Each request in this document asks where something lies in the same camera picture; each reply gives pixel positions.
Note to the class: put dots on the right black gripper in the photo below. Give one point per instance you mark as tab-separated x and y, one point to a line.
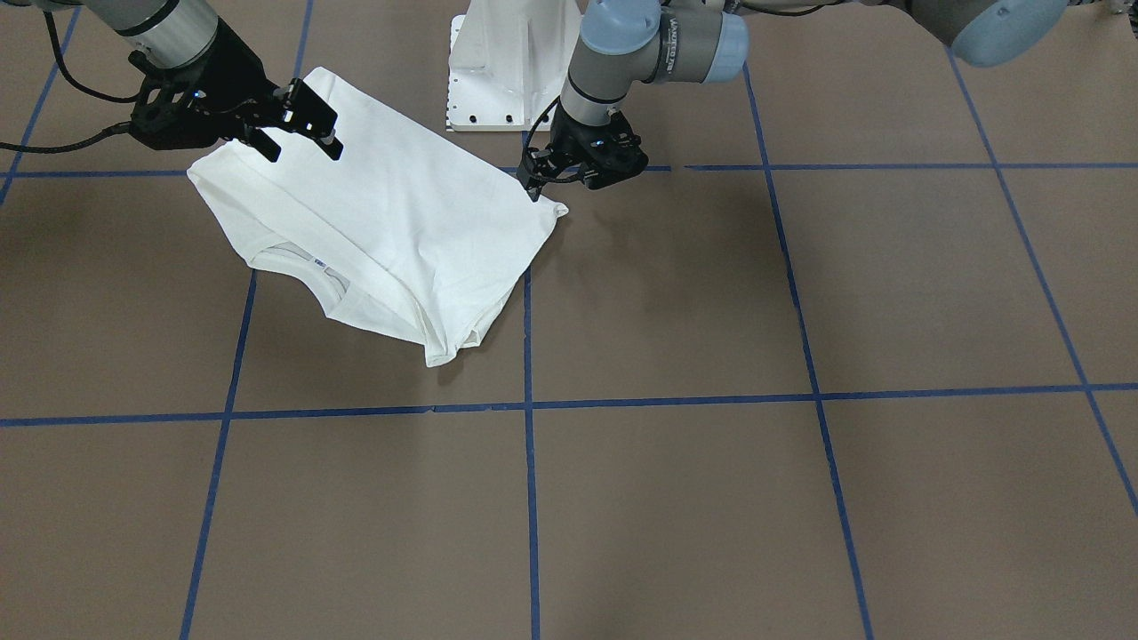
234	73

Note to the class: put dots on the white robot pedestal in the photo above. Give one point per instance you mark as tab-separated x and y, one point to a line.
508	61

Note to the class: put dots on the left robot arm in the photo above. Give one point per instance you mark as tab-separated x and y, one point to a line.
622	43

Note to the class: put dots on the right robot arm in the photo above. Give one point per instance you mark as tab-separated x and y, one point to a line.
170	34

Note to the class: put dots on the white printed t-shirt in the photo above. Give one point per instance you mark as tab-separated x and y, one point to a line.
407	234

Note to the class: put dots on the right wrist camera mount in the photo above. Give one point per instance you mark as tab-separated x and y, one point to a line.
163	117

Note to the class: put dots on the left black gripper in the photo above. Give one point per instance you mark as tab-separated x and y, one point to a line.
573	140

